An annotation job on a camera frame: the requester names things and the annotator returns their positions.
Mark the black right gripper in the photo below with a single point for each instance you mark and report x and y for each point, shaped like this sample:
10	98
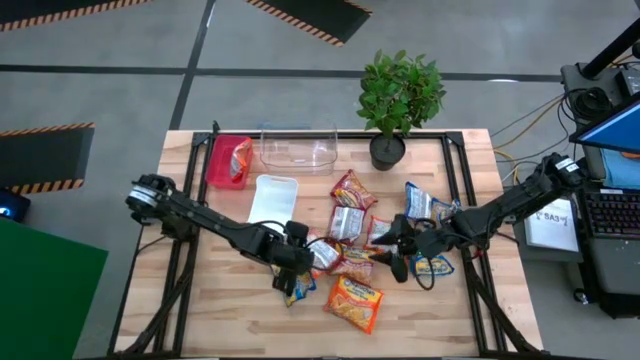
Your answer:
430	242

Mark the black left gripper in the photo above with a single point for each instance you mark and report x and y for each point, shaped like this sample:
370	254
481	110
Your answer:
292	257

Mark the blue Maruchan noodle packet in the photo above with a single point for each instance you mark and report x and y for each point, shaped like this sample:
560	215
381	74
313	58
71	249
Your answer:
445	209
417	202
302	287
442	265

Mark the red Maruchan noodle packet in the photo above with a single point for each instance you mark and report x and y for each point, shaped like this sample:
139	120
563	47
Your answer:
352	190
346	224
325	255
357	267
377	229

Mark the orange Maruchan noodle packet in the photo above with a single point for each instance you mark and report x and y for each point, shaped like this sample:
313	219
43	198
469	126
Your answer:
241	160
352	305

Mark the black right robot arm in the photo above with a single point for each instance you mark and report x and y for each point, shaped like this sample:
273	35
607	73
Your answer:
515	200

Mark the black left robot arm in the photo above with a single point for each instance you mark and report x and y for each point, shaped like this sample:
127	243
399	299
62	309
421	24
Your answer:
200	215

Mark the white plastic bin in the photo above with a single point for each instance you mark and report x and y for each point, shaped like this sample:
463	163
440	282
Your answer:
272	200

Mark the black plant pot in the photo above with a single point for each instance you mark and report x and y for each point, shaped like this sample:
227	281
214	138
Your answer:
387	157

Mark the clear plastic bin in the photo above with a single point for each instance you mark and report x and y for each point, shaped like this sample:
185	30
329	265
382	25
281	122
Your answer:
300	165

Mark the red plastic bin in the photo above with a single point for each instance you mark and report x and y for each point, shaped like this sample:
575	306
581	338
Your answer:
217	165

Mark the green leafy plant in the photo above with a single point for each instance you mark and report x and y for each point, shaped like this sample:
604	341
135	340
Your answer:
400	95

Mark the white label sign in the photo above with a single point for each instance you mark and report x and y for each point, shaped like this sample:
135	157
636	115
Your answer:
550	225

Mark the grey equipment cart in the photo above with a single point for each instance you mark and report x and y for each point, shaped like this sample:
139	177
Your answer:
610	265

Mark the black keyboard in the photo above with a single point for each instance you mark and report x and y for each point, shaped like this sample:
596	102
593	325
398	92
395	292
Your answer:
615	215

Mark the green board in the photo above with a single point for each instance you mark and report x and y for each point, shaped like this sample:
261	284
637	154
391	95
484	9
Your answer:
45	290

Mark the computer monitor blue screen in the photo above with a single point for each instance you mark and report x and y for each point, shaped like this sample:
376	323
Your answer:
615	132

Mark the black yellow-striped floor mat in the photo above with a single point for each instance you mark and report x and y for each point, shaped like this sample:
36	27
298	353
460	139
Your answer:
310	12
40	155
50	10

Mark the black device blue light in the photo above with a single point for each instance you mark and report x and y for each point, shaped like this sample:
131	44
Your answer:
12	205

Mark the black pole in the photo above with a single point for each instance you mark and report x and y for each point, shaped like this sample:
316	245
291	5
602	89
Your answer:
607	50

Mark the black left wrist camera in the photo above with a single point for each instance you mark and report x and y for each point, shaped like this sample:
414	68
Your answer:
297	231

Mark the black aluminium table frame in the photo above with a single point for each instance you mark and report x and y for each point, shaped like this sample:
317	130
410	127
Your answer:
350	135

